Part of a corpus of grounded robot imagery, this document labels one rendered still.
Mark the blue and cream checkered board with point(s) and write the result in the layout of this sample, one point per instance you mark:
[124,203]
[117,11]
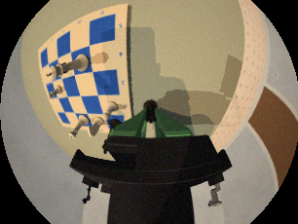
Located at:
[103,37]

